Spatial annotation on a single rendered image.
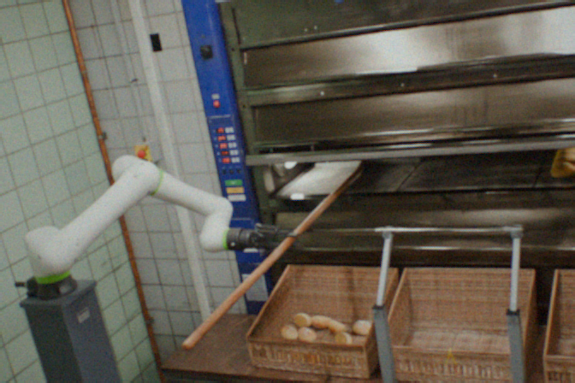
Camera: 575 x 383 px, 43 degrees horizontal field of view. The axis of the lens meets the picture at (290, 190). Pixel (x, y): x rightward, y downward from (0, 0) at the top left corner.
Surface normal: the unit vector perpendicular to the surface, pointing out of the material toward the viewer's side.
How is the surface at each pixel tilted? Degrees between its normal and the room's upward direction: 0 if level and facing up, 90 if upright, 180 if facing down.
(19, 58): 90
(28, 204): 90
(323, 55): 70
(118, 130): 90
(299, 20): 94
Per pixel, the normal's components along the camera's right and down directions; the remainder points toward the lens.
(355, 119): -0.44, -0.01
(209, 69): -0.41, 0.33
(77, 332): 0.90, -0.04
